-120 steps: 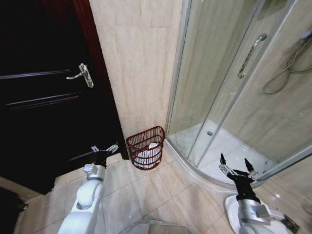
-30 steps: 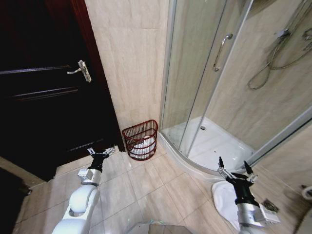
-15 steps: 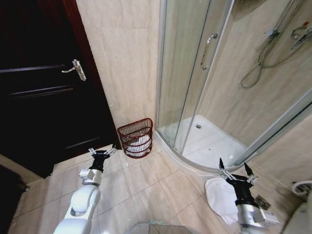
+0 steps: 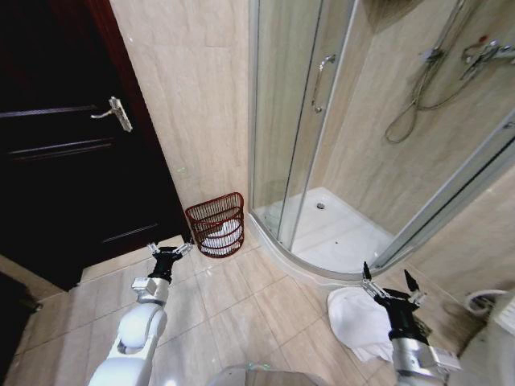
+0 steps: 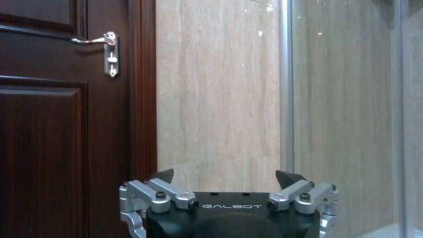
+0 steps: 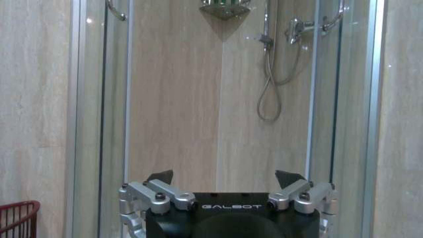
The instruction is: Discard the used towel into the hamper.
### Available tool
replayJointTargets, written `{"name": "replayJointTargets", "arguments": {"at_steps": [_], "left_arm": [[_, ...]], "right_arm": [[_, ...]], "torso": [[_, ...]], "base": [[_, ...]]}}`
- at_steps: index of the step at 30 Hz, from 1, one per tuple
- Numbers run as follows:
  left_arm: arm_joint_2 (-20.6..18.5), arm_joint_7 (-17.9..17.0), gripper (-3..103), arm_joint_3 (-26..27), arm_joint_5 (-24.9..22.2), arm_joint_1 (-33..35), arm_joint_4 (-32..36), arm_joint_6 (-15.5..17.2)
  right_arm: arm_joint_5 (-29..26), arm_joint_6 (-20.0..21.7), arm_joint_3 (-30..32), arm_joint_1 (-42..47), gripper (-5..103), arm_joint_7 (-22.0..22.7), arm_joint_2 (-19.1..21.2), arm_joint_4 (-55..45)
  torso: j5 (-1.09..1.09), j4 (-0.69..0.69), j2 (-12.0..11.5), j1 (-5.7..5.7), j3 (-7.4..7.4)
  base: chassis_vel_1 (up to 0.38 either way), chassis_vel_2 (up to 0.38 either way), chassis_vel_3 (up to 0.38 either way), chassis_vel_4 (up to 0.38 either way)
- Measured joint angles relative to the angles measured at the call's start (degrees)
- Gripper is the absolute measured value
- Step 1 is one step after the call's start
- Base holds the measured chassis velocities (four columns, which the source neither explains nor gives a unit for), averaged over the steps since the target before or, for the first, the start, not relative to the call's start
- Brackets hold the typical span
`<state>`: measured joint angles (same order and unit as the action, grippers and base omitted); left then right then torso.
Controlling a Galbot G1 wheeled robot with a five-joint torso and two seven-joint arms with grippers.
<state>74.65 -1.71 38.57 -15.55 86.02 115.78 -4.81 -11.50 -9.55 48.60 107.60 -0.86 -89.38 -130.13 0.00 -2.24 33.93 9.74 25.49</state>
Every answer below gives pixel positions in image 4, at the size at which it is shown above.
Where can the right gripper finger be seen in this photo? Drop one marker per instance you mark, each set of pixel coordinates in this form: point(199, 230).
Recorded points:
point(413, 287)
point(372, 285)

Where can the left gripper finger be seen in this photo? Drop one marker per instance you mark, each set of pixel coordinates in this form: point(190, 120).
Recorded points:
point(186, 248)
point(153, 247)

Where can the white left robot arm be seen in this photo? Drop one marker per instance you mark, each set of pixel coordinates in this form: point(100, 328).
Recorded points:
point(133, 325)

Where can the white used towel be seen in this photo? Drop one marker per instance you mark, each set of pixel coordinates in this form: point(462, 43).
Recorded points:
point(354, 317)

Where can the white cloth in hamper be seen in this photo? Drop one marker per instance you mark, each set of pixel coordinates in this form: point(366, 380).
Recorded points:
point(225, 237)

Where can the white shower tray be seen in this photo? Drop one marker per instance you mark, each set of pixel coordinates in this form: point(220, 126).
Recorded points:
point(342, 237)

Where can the round shower drain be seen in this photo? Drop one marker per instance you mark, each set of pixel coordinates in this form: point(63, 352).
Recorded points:
point(320, 205)

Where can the dark wooden door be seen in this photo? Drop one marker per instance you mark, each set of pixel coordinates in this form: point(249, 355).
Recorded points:
point(60, 161)

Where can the black bag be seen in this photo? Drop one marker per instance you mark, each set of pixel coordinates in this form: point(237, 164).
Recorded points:
point(14, 317)

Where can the chrome shower mixer tap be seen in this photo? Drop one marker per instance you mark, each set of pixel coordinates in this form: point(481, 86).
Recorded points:
point(487, 54)

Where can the glass shower enclosure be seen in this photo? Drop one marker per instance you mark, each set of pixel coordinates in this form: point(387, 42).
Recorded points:
point(277, 120)

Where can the chrome shower riser rail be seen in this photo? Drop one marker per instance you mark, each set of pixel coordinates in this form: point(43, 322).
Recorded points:
point(446, 28)

